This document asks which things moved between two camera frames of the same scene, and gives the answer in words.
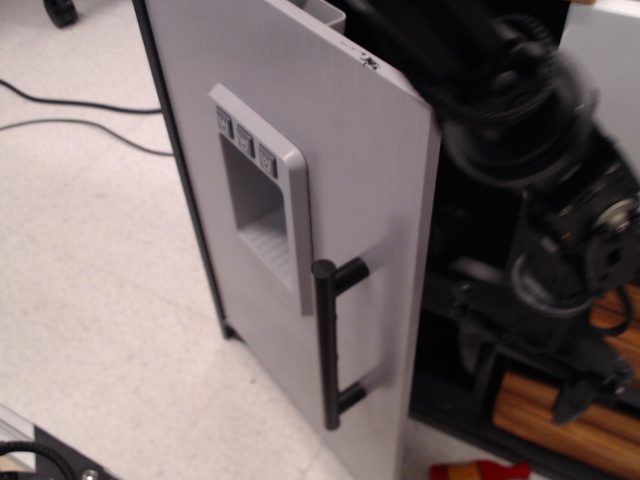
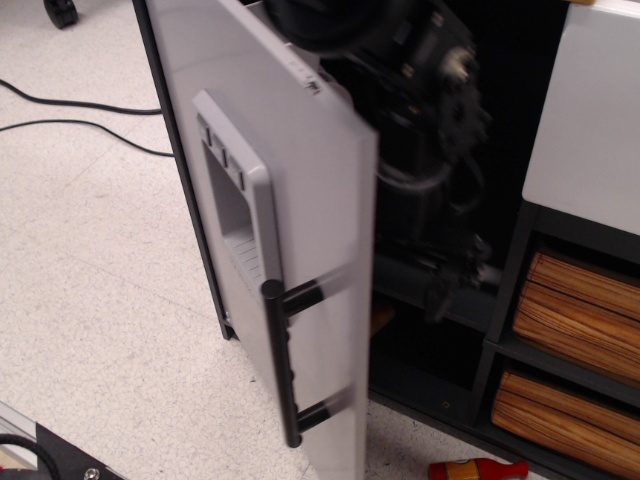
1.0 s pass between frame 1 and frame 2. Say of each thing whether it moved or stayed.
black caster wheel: stayed
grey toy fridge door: moved
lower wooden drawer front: stayed
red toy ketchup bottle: stayed
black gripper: moved
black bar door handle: moved
